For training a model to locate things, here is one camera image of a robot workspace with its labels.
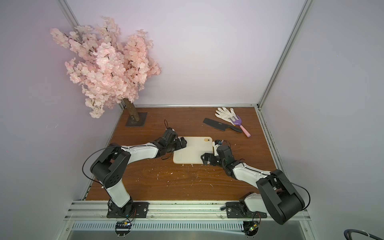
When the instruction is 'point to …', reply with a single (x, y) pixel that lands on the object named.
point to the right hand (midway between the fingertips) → (208, 153)
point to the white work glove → (226, 114)
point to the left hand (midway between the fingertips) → (183, 143)
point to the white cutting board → (195, 147)
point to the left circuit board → (123, 228)
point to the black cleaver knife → (220, 126)
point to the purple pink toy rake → (239, 121)
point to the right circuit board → (250, 228)
